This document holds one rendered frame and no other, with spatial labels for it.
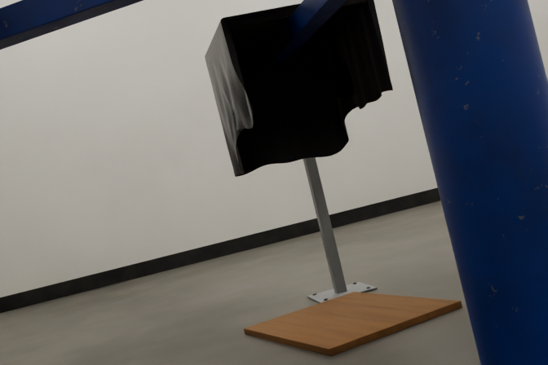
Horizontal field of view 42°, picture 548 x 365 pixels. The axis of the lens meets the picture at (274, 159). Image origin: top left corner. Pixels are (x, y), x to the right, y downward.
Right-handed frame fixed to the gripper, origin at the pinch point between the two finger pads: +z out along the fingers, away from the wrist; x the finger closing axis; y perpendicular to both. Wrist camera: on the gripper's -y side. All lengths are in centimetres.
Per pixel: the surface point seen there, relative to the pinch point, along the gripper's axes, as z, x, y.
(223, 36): 56, 18, -21
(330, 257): 64, -4, 86
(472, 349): 146, -20, 13
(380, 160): -158, -91, 302
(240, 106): 67, 18, -4
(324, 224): 55, -4, 78
